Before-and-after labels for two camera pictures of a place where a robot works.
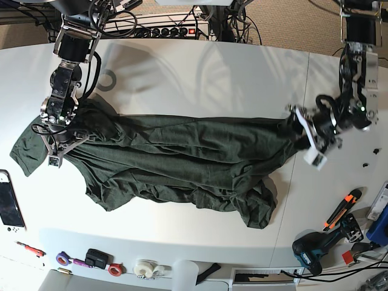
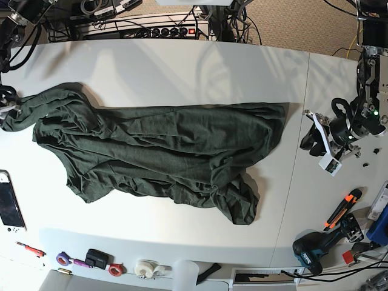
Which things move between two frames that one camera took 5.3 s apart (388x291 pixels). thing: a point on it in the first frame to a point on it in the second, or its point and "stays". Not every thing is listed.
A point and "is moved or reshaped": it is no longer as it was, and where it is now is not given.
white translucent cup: (184, 275) stays
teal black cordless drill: (308, 248) stays
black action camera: (97, 259) stays
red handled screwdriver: (33, 250) stays
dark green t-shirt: (228, 164) is moved or reshaped
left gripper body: (59, 139) to (9, 100)
